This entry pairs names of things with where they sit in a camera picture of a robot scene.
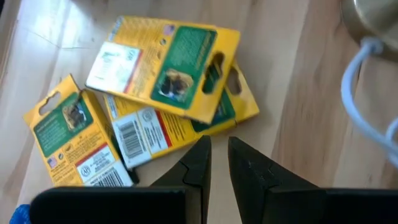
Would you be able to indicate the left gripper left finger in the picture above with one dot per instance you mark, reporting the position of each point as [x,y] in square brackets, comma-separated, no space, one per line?
[192,186]

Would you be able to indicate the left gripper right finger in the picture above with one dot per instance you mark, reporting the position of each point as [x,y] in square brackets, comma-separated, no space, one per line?
[255,186]

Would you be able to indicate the yellow crayon box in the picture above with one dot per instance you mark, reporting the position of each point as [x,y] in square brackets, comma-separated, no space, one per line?
[161,62]
[74,137]
[146,137]

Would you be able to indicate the blue plastic bin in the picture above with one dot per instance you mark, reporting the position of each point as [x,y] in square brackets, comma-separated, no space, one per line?
[20,216]

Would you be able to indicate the brass lamp with white bulb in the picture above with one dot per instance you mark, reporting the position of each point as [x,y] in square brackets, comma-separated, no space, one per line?
[376,21]

